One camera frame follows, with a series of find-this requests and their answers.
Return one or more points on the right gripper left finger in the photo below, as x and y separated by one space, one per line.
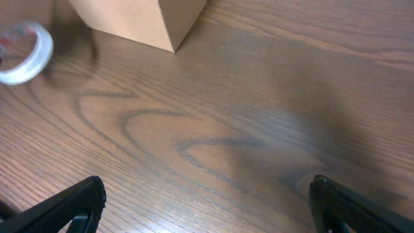
79 206

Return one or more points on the large clear tape roll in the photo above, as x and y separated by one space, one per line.
36 61

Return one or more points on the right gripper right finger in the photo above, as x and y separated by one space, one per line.
338 209

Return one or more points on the brown cardboard box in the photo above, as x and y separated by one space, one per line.
159 23

